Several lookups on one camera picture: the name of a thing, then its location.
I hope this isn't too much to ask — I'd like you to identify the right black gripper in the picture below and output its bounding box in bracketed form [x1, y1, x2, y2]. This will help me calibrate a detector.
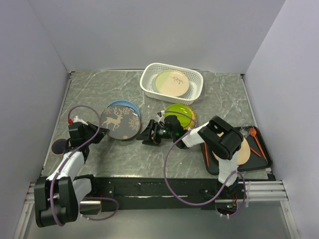
[137, 119, 176, 146]

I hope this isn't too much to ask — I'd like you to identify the cream plate with branch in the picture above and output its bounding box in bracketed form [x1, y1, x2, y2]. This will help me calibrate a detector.
[153, 70, 190, 97]

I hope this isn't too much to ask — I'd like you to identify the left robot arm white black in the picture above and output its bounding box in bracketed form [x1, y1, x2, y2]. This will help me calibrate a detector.
[34, 122, 109, 228]

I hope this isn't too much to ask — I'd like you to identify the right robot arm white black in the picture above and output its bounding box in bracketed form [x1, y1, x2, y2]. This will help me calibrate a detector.
[137, 115, 244, 198]

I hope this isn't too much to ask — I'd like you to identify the grey plate with deer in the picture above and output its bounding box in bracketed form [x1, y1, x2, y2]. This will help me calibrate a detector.
[100, 105, 141, 140]

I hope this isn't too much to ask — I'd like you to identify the blue plate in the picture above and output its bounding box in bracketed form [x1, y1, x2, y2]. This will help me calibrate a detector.
[107, 100, 141, 117]

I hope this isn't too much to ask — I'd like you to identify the green plastic plate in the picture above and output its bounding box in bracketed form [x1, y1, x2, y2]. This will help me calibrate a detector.
[164, 104, 191, 128]

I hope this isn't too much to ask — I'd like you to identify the yellow woven plate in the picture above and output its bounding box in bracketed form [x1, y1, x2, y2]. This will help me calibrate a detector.
[184, 106, 197, 129]

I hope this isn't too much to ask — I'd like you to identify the orange plastic fork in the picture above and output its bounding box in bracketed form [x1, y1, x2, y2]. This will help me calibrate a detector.
[204, 143, 209, 167]

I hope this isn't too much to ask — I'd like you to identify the white perforated plastic basket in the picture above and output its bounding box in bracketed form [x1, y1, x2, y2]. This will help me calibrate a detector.
[140, 63, 204, 105]

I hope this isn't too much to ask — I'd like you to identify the clear plastic cup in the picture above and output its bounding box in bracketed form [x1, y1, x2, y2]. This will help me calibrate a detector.
[240, 123, 255, 138]

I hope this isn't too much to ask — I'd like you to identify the peach plate with bird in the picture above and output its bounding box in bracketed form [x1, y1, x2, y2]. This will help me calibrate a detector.
[212, 131, 251, 166]

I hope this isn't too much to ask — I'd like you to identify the orange plastic spoon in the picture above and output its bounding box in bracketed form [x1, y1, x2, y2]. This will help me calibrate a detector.
[249, 127, 266, 159]

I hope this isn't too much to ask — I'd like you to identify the black plastic tray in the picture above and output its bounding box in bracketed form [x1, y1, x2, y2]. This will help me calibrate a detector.
[200, 127, 273, 175]

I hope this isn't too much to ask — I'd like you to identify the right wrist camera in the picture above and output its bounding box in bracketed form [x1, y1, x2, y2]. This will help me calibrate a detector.
[157, 111, 165, 122]

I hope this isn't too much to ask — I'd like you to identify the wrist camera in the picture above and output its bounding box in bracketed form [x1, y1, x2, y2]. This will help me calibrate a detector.
[68, 115, 88, 125]
[157, 111, 165, 122]

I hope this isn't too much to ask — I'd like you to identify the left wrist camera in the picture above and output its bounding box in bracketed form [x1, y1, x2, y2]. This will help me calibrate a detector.
[68, 115, 88, 125]

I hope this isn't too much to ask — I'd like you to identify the black base frame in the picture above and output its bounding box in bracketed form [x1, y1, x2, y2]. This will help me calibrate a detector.
[83, 174, 244, 212]

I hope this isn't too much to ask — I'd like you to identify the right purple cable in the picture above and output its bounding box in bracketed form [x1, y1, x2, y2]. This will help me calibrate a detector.
[163, 111, 247, 217]

